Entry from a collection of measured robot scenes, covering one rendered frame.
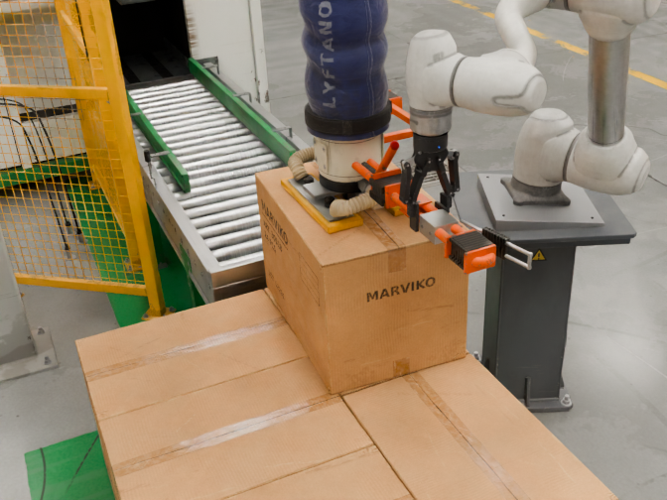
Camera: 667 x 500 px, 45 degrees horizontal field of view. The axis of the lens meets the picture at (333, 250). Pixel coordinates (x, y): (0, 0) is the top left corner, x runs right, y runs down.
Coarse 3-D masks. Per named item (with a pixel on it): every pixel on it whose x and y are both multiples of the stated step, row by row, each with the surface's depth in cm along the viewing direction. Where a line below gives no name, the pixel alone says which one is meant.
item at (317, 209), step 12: (288, 180) 228; (300, 180) 228; (312, 180) 222; (300, 192) 221; (312, 204) 214; (324, 204) 213; (312, 216) 212; (324, 216) 208; (348, 216) 207; (324, 228) 206; (336, 228) 204; (348, 228) 206
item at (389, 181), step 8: (376, 176) 197; (384, 176) 198; (392, 176) 198; (400, 176) 198; (376, 184) 193; (384, 184) 194; (392, 184) 194; (376, 192) 196; (384, 192) 191; (392, 192) 191; (376, 200) 195; (384, 200) 193
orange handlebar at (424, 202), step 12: (396, 108) 241; (408, 120) 234; (396, 132) 224; (408, 132) 225; (360, 168) 205; (396, 192) 191; (420, 204) 184; (408, 216) 185; (456, 228) 175; (444, 240) 172; (480, 264) 163
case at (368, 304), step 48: (288, 192) 227; (288, 240) 218; (336, 240) 201; (384, 240) 200; (288, 288) 231; (336, 288) 196; (384, 288) 201; (432, 288) 206; (336, 336) 203; (384, 336) 208; (432, 336) 214; (336, 384) 210
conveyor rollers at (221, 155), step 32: (160, 96) 432; (192, 96) 430; (160, 128) 392; (192, 128) 390; (224, 128) 387; (160, 160) 361; (192, 160) 357; (224, 160) 354; (256, 160) 351; (192, 192) 325; (224, 192) 322; (256, 192) 326; (224, 224) 298; (256, 224) 301; (224, 256) 281; (256, 256) 277
